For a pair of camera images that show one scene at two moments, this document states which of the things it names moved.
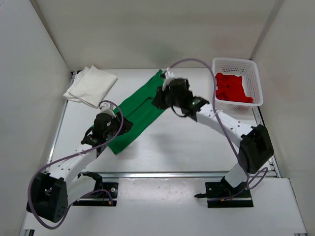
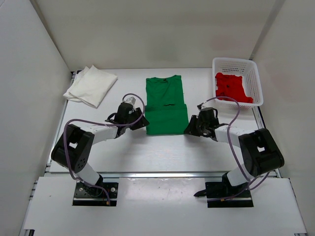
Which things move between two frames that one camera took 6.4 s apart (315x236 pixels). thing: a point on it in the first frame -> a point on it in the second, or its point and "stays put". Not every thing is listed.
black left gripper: x=126 y=126 -> x=143 y=122
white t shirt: x=90 y=86 stays put
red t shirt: x=230 y=88 stays put
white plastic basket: x=249 y=71 stays put
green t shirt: x=140 y=110 -> x=165 y=111
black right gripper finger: x=162 y=100 -> x=193 y=128
